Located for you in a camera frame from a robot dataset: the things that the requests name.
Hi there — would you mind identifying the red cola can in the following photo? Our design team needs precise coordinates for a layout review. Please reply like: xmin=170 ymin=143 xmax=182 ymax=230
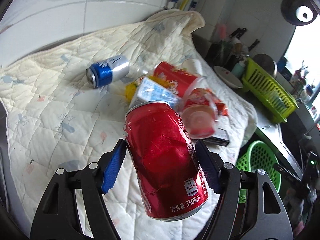
xmin=124 ymin=101 xmax=208 ymax=221

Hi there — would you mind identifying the blue white milk carton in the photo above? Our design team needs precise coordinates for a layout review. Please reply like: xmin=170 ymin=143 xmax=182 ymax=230
xmin=129 ymin=77 xmax=182 ymax=110

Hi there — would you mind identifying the lime green dish rack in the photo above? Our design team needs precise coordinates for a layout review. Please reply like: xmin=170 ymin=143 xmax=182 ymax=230
xmin=241 ymin=57 xmax=298 ymax=124

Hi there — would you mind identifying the white quilted blanket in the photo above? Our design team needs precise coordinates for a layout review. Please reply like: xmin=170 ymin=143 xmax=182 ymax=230
xmin=1 ymin=9 xmax=258 ymax=239

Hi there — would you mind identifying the blue silver beer can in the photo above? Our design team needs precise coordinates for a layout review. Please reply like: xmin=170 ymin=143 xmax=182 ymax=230
xmin=86 ymin=55 xmax=130 ymax=88

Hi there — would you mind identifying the red cartoon paper cup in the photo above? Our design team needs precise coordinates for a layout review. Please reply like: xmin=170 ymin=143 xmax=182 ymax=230
xmin=153 ymin=61 xmax=202 ymax=99

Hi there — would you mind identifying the yellow candy wrapper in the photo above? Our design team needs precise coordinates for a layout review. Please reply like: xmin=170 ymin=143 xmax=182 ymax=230
xmin=125 ymin=76 xmax=145 ymax=102

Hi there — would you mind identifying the green perforated trash basket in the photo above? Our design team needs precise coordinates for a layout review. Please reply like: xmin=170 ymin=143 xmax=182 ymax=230
xmin=236 ymin=140 xmax=281 ymax=192

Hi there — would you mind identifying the orange drink plastic bottle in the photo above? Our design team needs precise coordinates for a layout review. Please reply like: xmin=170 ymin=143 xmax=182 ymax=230
xmin=180 ymin=88 xmax=229 ymax=140

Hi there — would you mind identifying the black cigarette box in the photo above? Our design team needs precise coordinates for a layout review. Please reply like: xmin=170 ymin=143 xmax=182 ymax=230
xmin=203 ymin=128 xmax=230 ymax=147

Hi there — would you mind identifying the white ceramic plate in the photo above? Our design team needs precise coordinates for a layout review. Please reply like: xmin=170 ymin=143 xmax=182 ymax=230
xmin=213 ymin=66 xmax=243 ymax=89

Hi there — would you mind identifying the teal soap bottle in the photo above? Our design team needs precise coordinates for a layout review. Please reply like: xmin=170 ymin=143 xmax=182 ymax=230
xmin=232 ymin=59 xmax=246 ymax=79

